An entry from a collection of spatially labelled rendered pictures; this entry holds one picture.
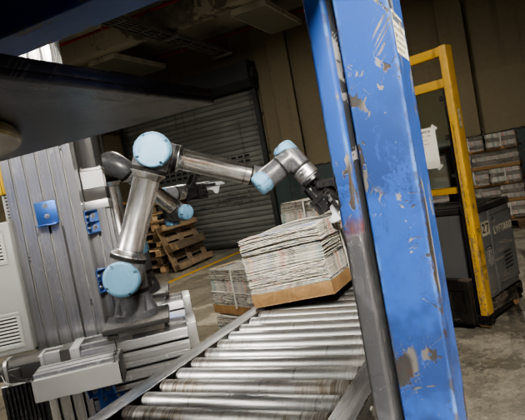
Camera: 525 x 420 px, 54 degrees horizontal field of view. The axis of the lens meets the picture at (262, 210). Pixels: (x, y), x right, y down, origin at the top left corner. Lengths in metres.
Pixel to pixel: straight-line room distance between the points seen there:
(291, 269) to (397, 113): 1.17
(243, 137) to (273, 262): 8.58
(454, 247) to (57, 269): 2.68
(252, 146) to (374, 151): 9.59
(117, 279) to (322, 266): 0.64
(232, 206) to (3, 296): 8.57
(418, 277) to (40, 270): 1.69
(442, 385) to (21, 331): 1.70
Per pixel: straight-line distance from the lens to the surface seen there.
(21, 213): 2.07
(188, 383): 1.21
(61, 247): 2.03
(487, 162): 7.49
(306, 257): 1.60
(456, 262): 3.85
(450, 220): 3.79
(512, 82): 9.15
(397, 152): 0.50
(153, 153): 1.66
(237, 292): 2.45
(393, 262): 0.51
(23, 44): 0.82
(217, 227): 10.60
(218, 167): 1.81
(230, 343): 1.43
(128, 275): 1.68
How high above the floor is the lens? 1.20
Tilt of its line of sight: 3 degrees down
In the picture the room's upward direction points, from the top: 10 degrees counter-clockwise
